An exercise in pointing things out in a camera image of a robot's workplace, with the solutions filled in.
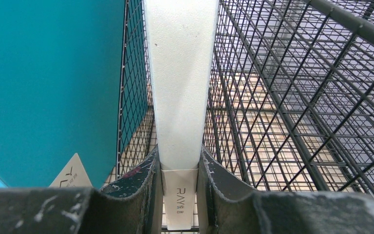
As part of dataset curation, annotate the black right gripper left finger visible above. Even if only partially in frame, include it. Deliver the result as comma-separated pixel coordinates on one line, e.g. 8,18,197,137
0,148,163,234

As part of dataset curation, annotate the grey white file folder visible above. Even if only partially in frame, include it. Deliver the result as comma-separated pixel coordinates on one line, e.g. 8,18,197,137
144,0,219,231

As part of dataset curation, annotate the teal file folder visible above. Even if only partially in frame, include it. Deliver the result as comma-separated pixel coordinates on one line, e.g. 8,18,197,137
0,0,149,189

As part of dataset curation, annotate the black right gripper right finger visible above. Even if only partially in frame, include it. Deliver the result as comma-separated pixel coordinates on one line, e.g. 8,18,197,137
197,147,374,234

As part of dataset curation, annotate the black wire mesh file rack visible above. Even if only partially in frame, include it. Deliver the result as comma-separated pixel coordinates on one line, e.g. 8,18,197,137
103,0,374,234

